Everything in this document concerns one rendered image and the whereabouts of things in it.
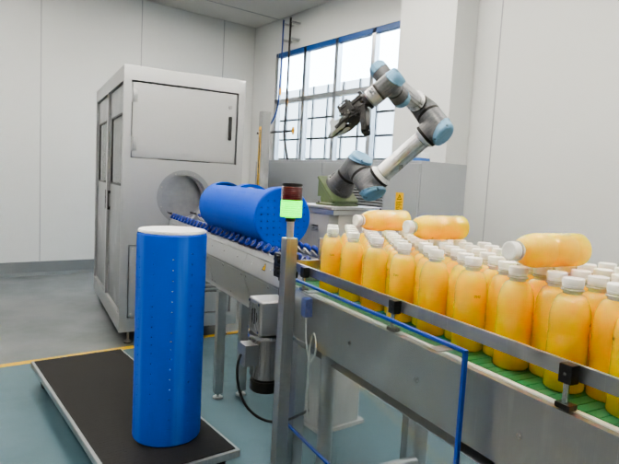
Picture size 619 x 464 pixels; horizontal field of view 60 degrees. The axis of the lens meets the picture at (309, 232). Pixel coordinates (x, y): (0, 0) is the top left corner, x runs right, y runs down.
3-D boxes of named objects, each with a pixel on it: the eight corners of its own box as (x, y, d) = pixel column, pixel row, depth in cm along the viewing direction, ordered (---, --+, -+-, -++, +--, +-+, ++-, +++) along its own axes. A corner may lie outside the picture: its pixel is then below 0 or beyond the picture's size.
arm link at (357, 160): (351, 166, 280) (366, 147, 272) (364, 185, 274) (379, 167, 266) (334, 165, 272) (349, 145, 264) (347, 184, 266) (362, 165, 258)
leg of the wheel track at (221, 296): (220, 395, 313) (225, 289, 307) (224, 399, 308) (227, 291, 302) (211, 397, 310) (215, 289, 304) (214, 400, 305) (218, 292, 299)
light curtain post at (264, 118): (256, 363, 371) (267, 112, 355) (259, 365, 366) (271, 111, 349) (248, 364, 368) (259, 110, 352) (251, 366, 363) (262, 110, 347)
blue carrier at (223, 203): (243, 228, 333) (244, 182, 330) (309, 248, 256) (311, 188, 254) (198, 228, 320) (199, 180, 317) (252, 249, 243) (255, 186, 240)
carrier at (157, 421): (187, 451, 219) (207, 421, 247) (194, 237, 210) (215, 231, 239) (120, 444, 222) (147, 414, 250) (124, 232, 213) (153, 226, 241)
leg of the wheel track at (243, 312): (243, 392, 320) (248, 288, 314) (247, 396, 315) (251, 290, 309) (234, 393, 317) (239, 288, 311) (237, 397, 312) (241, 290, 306)
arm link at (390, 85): (410, 86, 208) (402, 75, 201) (387, 104, 211) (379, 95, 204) (399, 73, 211) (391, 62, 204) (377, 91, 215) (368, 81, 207)
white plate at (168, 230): (194, 234, 211) (193, 237, 211) (214, 228, 238) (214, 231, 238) (126, 229, 213) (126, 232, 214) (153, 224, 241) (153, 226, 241)
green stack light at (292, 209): (296, 215, 163) (296, 200, 163) (305, 217, 157) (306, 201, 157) (276, 215, 160) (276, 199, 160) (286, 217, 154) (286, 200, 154)
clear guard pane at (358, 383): (286, 421, 182) (294, 280, 178) (446, 576, 113) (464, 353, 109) (285, 421, 182) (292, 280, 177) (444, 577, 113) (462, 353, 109)
